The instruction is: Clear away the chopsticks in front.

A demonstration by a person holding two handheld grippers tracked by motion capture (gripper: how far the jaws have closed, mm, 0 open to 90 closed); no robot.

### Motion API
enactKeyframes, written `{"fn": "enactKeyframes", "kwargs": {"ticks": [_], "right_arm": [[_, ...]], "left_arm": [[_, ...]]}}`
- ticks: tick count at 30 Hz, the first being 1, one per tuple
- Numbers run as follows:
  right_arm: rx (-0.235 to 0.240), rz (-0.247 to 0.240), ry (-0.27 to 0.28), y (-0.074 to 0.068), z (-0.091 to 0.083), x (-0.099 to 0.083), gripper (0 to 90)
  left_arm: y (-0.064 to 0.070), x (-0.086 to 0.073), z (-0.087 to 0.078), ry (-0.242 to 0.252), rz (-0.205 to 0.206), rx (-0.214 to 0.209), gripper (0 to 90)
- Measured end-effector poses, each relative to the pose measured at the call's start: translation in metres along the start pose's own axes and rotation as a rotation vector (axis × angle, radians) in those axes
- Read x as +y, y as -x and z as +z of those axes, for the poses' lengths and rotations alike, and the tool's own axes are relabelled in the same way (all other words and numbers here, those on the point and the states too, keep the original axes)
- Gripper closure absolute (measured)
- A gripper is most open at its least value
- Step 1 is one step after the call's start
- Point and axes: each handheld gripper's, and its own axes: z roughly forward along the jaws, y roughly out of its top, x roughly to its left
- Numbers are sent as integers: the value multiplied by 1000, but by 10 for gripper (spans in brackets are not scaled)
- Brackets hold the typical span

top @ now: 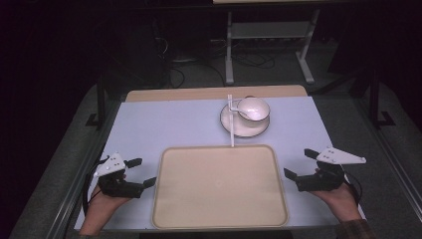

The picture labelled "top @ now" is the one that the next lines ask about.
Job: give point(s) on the aluminium frame rail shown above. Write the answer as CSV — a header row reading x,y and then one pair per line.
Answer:
x,y
394,166
76,192

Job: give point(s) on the white table mat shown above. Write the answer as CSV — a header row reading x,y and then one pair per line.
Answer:
x,y
159,129

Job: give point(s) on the white bowl with dark rim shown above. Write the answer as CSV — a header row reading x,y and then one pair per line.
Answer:
x,y
257,109

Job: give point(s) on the beige plastic tray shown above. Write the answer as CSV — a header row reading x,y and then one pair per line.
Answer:
x,y
215,189

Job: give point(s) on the person's left hand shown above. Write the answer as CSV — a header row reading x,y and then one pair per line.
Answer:
x,y
103,205

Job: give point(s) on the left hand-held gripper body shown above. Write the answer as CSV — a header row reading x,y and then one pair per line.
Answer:
x,y
114,187

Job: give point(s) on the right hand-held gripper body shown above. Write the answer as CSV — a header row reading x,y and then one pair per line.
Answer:
x,y
320,181

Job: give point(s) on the white plate with dark rim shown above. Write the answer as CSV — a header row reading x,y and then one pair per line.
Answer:
x,y
245,131

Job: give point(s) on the white metal desk frame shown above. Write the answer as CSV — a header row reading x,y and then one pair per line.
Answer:
x,y
229,49

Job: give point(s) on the person's right hand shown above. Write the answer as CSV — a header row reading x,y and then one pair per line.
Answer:
x,y
343,202

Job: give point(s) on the black metal stand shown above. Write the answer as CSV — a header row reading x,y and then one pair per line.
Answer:
x,y
100,103
375,99

